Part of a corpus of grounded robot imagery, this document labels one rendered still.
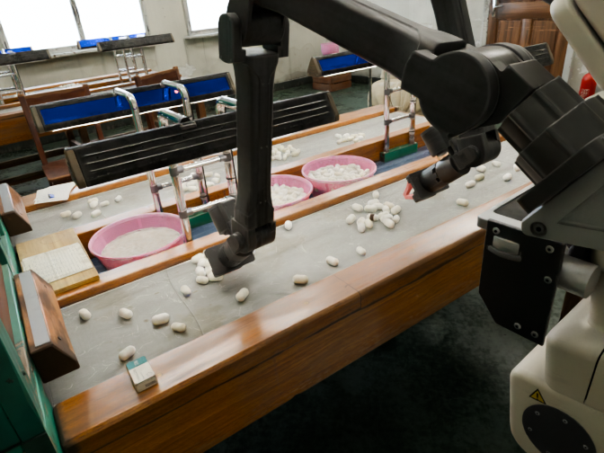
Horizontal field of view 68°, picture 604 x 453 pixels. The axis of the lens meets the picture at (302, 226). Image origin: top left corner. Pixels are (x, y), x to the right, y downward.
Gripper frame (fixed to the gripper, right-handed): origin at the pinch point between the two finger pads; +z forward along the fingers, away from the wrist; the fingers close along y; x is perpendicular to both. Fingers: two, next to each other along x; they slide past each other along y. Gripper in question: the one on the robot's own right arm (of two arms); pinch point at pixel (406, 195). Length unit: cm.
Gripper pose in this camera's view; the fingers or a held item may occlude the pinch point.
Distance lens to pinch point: 117.3
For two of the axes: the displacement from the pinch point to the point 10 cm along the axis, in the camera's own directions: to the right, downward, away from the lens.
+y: -8.2, 3.1, -4.8
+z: -3.9, 3.0, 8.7
